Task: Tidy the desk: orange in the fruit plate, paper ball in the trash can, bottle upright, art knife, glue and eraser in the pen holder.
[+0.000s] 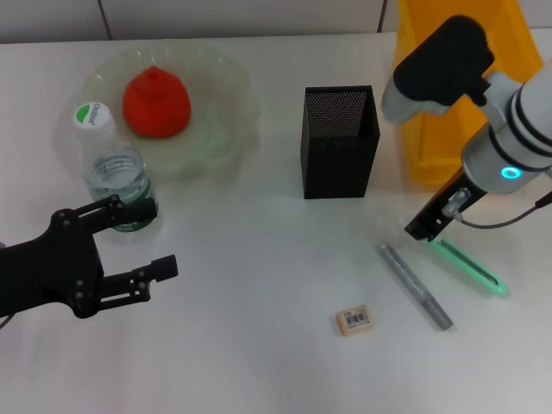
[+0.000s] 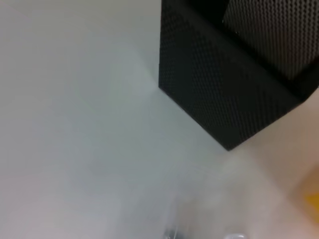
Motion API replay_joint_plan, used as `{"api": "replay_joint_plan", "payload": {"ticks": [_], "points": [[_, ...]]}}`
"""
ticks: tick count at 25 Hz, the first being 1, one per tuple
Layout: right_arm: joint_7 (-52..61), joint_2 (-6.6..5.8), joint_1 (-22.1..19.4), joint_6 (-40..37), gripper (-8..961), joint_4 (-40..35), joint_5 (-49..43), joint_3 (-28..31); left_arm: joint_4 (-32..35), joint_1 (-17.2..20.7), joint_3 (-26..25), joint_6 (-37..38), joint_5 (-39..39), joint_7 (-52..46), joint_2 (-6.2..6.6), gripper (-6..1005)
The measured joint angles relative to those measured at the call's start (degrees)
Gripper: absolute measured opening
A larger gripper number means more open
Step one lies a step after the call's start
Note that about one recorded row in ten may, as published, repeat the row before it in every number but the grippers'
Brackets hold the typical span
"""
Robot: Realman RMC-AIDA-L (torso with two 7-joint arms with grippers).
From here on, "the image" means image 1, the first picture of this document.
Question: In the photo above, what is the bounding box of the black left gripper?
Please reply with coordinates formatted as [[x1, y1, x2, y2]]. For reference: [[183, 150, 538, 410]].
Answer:
[[0, 194, 179, 320]]

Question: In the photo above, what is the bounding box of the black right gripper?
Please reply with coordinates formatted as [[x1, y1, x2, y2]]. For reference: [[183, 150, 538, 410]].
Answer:
[[405, 170, 491, 245]]

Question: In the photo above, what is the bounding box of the grey marker pen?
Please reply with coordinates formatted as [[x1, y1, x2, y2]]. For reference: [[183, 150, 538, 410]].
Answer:
[[375, 241, 454, 332]]

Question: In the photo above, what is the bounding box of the green utility knife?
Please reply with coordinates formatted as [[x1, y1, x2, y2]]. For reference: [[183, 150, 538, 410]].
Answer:
[[424, 239, 510, 298]]

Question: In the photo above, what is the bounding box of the clear water bottle green label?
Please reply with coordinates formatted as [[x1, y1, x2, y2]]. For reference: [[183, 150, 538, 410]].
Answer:
[[71, 99, 163, 242]]

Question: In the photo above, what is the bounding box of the beige eraser with barcode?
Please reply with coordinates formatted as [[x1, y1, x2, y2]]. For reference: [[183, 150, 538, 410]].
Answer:
[[335, 304, 372, 338]]

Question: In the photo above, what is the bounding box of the red tomato toy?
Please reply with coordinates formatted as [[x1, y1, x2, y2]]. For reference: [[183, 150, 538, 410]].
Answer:
[[122, 66, 192, 140]]

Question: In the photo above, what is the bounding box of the black mesh pen holder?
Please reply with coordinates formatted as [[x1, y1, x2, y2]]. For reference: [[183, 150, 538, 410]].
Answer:
[[299, 85, 381, 200]]

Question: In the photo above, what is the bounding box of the green glass fruit plate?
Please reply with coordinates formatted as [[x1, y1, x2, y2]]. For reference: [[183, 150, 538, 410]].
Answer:
[[79, 42, 263, 180]]

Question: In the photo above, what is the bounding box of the yellow plastic bin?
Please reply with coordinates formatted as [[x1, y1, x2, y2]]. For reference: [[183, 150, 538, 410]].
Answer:
[[392, 0, 544, 187]]

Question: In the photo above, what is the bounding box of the grey right gripper cable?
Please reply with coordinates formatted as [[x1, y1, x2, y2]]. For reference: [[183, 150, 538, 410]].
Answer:
[[456, 193, 552, 229]]

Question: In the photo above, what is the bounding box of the right wrist camera housing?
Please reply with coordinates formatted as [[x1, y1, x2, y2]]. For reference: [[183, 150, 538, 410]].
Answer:
[[381, 15, 496, 124]]

